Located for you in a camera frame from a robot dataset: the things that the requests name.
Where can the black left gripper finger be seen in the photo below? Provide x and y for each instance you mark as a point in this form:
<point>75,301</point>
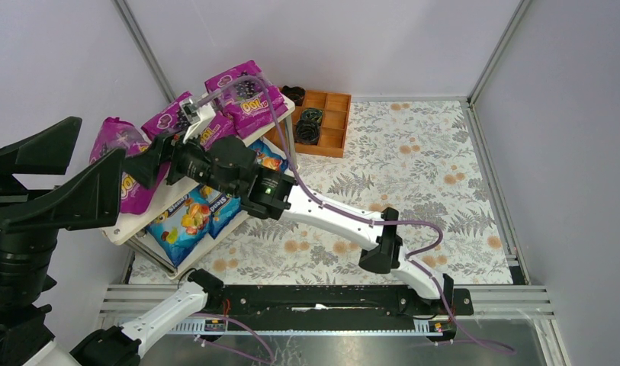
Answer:
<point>48,152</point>
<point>89,200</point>

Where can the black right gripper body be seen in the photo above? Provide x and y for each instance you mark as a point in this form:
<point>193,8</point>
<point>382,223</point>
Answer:
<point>173,161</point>

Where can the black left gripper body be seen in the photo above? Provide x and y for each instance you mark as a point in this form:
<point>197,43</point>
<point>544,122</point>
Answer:
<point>0,222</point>

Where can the purple candy bag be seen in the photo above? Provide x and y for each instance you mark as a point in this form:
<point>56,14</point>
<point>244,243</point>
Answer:
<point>121,192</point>
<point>246,97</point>
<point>171,120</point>

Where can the blue candy bag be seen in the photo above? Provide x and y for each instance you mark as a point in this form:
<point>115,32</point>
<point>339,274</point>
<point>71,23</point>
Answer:
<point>223,208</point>
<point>180,227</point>
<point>267,157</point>

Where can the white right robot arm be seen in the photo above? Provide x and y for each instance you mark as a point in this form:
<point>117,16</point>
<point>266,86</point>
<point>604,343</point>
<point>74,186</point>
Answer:
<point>231,167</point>

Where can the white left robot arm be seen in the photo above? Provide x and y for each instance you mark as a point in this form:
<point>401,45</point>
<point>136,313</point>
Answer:
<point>32,331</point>

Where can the white wooden two-tier shelf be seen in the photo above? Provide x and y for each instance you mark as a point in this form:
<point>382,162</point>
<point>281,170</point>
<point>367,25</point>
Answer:
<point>127,228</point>

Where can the black coiled item bottom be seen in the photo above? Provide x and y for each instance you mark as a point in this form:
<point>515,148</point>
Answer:
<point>307,133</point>

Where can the black coiled item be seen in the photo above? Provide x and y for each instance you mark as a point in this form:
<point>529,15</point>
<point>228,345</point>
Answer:
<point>307,133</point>
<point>314,115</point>
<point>296,94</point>

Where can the black coiled item top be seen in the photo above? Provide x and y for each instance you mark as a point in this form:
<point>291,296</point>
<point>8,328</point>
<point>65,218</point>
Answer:
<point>296,94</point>

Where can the black coiled item middle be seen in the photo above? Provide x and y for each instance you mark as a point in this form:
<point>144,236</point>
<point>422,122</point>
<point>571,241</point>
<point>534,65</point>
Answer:
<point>314,115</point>

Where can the orange wooden compartment tray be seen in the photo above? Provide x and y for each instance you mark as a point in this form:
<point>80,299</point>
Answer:
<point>333,128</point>

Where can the floral patterned table mat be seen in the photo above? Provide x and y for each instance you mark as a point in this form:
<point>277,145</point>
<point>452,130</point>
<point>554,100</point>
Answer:
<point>416,157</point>

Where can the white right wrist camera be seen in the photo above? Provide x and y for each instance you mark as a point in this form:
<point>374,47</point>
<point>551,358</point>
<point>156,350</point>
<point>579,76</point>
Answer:
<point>198,115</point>

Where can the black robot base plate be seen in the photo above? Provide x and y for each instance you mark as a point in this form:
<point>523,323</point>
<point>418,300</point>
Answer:
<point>280,304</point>

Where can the slotted cable duct rail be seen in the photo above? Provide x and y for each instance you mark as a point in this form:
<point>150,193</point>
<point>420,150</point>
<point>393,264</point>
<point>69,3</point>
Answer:
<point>385,325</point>

